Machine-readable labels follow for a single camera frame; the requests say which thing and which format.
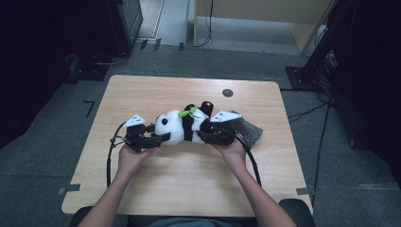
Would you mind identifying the black hanging cable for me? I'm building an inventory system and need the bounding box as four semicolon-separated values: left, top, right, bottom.
191;0;214;49

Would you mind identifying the black square stand base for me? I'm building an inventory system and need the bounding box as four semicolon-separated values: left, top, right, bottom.
285;65;320;93

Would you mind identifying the dark curtain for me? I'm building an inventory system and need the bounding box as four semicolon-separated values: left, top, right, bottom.
327;0;401;190
0;0;110;150

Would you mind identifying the black angled floor tape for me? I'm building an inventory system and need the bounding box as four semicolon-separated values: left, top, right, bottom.
82;99;96;119

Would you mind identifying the black looped floor cable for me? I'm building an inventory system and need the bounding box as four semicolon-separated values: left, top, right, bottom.
92;50;130;66

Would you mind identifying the light wooden cabinet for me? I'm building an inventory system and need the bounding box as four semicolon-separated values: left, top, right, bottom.
192;0;336;55

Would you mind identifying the person's dark clothing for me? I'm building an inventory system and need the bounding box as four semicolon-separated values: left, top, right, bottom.
126;215;260;227

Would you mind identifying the grey tape strip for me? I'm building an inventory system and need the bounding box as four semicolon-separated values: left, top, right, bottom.
57;183;82;196
295;186;314;197

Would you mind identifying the tangle of black cables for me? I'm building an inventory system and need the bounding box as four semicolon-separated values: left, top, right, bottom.
313;48;340;103

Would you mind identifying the long black floor cable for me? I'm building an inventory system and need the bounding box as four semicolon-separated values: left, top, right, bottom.
310;99;333;207

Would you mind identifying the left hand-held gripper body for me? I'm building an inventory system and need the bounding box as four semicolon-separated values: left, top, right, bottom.
122;113;149;153

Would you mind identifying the black flat stand base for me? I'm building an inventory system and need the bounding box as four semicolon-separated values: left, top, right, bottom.
64;52;111;84

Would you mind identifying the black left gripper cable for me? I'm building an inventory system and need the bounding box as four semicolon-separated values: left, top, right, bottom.
106;121;128;189

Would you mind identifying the black cabinet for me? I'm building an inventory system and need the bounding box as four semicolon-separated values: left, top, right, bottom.
105;0;145;57

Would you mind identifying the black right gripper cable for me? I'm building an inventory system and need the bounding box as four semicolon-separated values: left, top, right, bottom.
232;128;263;187

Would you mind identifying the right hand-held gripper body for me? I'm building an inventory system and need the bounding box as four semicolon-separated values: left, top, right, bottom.
207;110;244;147

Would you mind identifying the person's right hand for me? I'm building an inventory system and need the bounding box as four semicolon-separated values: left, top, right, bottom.
210;138;249;175

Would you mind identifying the black slanted stand pole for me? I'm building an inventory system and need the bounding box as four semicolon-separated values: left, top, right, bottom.
301;0;341;83

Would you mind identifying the black chair armrest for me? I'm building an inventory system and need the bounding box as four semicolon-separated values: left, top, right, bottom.
279;198;316;227
69;205;96;227

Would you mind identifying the short black floor cable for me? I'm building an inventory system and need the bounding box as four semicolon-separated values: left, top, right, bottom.
287;102;330;125

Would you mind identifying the panda plush toy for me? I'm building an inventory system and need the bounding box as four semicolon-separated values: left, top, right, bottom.
153;100;216;147

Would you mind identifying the person's left hand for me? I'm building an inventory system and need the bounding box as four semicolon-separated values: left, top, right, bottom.
117;145;156;182

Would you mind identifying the grey knitted cloth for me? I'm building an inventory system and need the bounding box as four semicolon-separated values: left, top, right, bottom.
229;110;265;151

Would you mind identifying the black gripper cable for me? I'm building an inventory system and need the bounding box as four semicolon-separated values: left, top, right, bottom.
106;121;128;189
232;128;263;187

